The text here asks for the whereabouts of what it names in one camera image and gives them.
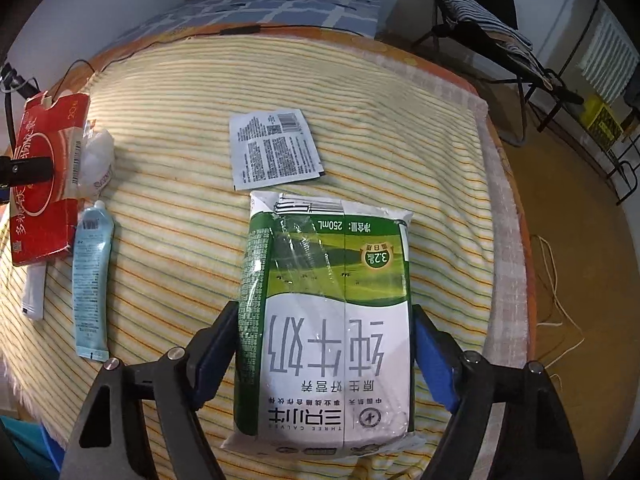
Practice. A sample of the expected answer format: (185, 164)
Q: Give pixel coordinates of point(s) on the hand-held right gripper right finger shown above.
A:
(435, 360)

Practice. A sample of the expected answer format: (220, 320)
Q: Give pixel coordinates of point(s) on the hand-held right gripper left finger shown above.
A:
(215, 357)

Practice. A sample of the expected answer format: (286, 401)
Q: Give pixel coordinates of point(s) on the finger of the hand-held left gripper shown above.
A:
(25, 170)

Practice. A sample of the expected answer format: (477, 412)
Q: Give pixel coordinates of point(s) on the red cardboard box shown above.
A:
(45, 215)

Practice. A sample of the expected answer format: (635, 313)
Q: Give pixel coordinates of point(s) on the white plastic wrapper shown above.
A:
(97, 160)

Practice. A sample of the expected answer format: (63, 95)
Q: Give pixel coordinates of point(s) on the green and white milk carton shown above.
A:
(325, 335)

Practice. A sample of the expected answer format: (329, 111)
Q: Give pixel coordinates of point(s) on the white tube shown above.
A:
(34, 290)

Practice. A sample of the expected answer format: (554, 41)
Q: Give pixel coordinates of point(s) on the light blue tube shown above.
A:
(90, 285)

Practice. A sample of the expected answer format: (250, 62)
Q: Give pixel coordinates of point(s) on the striped cream blanket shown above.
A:
(175, 110)

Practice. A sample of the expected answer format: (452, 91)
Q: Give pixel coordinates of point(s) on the black drying rack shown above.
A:
(617, 175)

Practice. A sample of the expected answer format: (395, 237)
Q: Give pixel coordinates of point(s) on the yellow plastic crate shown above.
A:
(600, 120)

